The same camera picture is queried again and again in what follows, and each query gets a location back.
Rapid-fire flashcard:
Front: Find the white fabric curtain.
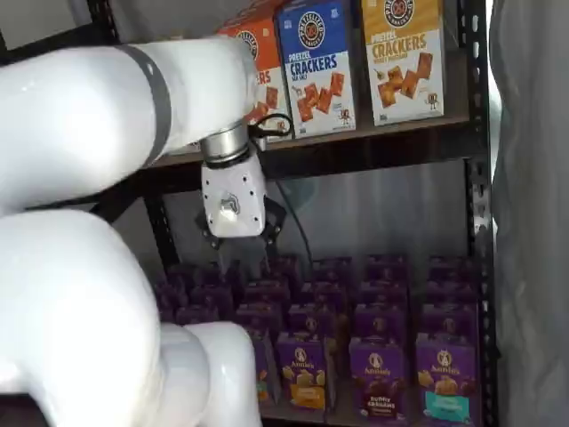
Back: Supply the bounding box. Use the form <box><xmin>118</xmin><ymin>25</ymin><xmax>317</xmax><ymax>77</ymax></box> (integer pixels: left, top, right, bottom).
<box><xmin>488</xmin><ymin>0</ymin><xmax>569</xmax><ymax>427</ymax></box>

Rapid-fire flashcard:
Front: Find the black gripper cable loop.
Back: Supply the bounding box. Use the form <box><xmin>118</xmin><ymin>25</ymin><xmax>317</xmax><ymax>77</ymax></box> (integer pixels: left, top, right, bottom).
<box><xmin>247</xmin><ymin>112</ymin><xmax>293</xmax><ymax>140</ymax></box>

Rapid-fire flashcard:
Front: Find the purple Annie's box teal patch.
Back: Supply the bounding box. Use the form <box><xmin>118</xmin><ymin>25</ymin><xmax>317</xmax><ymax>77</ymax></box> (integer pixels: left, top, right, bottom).
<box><xmin>424</xmin><ymin>278</ymin><xmax>480</xmax><ymax>308</ymax></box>
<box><xmin>427</xmin><ymin>254</ymin><xmax>479</xmax><ymax>284</ymax></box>
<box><xmin>420</xmin><ymin>303</ymin><xmax>481</xmax><ymax>339</ymax></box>
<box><xmin>415</xmin><ymin>333</ymin><xmax>485</xmax><ymax>426</ymax></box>

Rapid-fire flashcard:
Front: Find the wooden shelf board with crackers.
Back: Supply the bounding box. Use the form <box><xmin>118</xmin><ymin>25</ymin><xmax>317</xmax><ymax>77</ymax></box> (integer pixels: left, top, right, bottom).
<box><xmin>146</xmin><ymin>114</ymin><xmax>472</xmax><ymax>168</ymax></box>

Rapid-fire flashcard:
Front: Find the translucent white backdrop sheet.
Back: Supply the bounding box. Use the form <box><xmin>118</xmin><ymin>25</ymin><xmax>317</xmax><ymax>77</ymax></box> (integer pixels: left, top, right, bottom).
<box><xmin>159</xmin><ymin>162</ymin><xmax>472</xmax><ymax>268</ymax></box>

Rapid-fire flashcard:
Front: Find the black metal rack frame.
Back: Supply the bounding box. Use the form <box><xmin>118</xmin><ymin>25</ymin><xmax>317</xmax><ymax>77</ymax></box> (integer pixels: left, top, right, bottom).
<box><xmin>0</xmin><ymin>0</ymin><xmax>500</xmax><ymax>427</ymax></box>

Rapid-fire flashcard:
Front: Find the purple Annie's box violet patch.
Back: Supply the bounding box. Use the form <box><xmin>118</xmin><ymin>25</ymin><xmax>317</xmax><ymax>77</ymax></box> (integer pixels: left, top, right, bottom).
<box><xmin>175</xmin><ymin>305</ymin><xmax>221</xmax><ymax>326</ymax></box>
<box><xmin>189</xmin><ymin>284</ymin><xmax>235</xmax><ymax>309</ymax></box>

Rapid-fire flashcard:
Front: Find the blue sea salt crackers box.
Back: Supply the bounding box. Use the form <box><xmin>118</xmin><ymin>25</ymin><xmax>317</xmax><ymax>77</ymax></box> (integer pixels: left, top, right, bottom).
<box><xmin>274</xmin><ymin>0</ymin><xmax>357</xmax><ymax>140</ymax></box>

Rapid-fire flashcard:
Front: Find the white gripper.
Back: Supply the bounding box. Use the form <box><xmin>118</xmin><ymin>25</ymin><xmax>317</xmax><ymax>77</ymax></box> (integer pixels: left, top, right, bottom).
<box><xmin>194</xmin><ymin>149</ymin><xmax>286</xmax><ymax>282</ymax></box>

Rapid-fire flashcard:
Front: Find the purple Annie's box orange patch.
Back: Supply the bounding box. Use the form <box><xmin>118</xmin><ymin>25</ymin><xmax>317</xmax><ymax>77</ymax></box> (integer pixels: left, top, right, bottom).
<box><xmin>286</xmin><ymin>303</ymin><xmax>337</xmax><ymax>337</ymax></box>
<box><xmin>300</xmin><ymin>280</ymin><xmax>348</xmax><ymax>308</ymax></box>
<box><xmin>275</xmin><ymin>332</ymin><xmax>330</xmax><ymax>413</ymax></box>
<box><xmin>310</xmin><ymin>256</ymin><xmax>355</xmax><ymax>286</ymax></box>

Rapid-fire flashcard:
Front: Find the purple Annie's box brown patch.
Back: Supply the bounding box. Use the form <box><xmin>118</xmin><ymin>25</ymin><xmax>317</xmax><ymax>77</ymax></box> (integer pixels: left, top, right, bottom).
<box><xmin>364</xmin><ymin>254</ymin><xmax>408</xmax><ymax>284</ymax></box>
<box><xmin>358</xmin><ymin>279</ymin><xmax>409</xmax><ymax>308</ymax></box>
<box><xmin>353</xmin><ymin>303</ymin><xmax>409</xmax><ymax>342</ymax></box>
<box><xmin>349</xmin><ymin>336</ymin><xmax>411</xmax><ymax>422</ymax></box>

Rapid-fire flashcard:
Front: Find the orange cheddar pretzel crackers box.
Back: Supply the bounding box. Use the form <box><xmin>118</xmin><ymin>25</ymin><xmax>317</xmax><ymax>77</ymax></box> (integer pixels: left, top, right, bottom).
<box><xmin>216</xmin><ymin>17</ymin><xmax>295</xmax><ymax>144</ymax></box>

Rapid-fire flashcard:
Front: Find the purple Annie's box green patch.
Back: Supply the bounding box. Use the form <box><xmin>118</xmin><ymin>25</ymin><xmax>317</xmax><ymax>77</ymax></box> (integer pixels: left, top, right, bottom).
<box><xmin>266</xmin><ymin>254</ymin><xmax>303</xmax><ymax>284</ymax></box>
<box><xmin>235</xmin><ymin>303</ymin><xmax>285</xmax><ymax>334</ymax></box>
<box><xmin>242</xmin><ymin>278</ymin><xmax>290</xmax><ymax>308</ymax></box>
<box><xmin>251</xmin><ymin>328</ymin><xmax>279</xmax><ymax>404</ymax></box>

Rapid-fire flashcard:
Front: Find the yellow honey mustard crackers box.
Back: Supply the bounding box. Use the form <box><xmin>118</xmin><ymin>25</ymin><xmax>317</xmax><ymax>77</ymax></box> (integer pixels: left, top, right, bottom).
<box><xmin>360</xmin><ymin>0</ymin><xmax>446</xmax><ymax>127</ymax></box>

